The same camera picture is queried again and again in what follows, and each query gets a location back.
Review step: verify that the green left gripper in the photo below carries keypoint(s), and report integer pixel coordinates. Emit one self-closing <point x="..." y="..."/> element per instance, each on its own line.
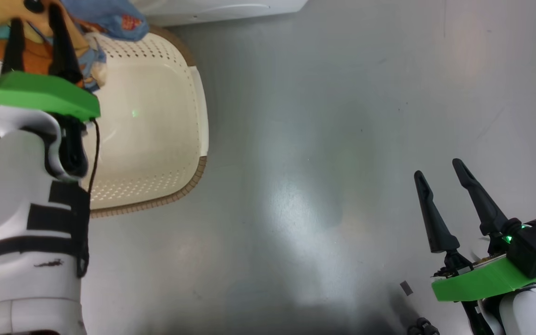
<point x="40" y="93"/>

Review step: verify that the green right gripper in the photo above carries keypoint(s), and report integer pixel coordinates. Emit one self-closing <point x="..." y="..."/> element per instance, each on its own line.
<point x="482" y="279"/>

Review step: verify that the cream garment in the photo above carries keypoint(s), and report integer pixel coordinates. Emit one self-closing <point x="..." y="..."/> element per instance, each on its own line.
<point x="97" y="60"/>

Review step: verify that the blue and orange garment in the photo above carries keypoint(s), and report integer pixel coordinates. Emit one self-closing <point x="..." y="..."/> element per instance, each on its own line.
<point x="110" y="16"/>

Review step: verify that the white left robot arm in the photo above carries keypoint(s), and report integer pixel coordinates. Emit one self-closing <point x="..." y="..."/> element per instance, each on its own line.
<point x="16" y="279"/>

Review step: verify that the black robot base knobs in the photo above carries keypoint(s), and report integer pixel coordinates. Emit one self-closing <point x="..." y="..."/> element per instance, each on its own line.
<point x="422" y="328"/>

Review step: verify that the cream perforated laundry basket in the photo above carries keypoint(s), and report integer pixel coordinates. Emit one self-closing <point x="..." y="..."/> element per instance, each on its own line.
<point x="151" y="130"/>

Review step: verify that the white washing machine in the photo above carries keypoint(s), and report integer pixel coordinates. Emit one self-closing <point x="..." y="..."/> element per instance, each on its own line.
<point x="212" y="9"/>

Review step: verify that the small grey floor tag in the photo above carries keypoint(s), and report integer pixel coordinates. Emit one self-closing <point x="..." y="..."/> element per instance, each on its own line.
<point x="406" y="288"/>

